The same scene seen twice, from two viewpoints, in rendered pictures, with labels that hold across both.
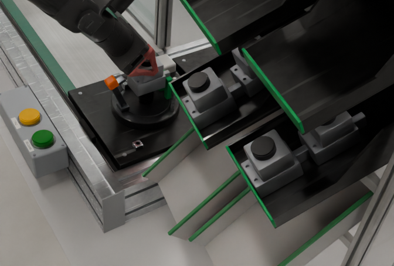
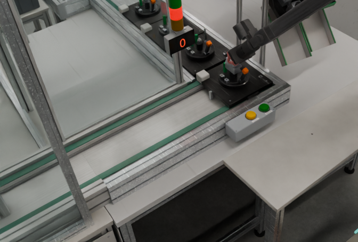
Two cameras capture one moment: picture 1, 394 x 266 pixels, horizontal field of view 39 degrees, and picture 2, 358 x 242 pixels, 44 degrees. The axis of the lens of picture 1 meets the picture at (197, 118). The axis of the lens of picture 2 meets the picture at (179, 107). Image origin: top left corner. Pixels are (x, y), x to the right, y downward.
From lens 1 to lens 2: 1.93 m
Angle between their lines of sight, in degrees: 57
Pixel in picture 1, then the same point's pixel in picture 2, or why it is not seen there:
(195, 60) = (193, 67)
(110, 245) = (294, 99)
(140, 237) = not seen: hidden behind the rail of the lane
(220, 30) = not seen: outside the picture
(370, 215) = not seen: outside the picture
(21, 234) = (298, 126)
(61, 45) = (175, 128)
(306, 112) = not seen: outside the picture
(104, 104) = (235, 91)
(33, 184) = (269, 129)
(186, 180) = (286, 53)
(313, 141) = not seen: outside the picture
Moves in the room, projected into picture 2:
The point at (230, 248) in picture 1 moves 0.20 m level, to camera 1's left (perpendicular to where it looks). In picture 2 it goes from (310, 43) to (318, 71)
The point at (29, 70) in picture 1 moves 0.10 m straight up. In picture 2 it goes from (213, 124) to (212, 106)
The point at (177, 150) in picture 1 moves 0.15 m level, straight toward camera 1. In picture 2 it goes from (279, 49) to (315, 47)
